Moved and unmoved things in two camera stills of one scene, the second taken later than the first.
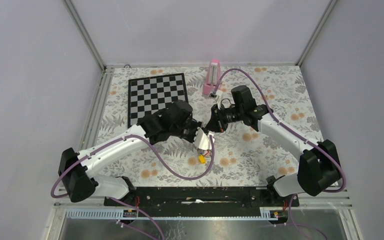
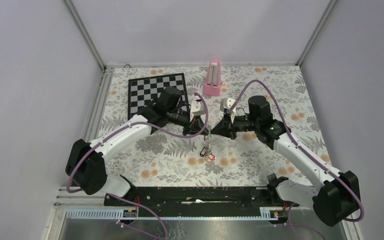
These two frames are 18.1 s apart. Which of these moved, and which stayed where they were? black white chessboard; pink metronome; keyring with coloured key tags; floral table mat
Moved: keyring with coloured key tags
Stayed: black white chessboard; floral table mat; pink metronome
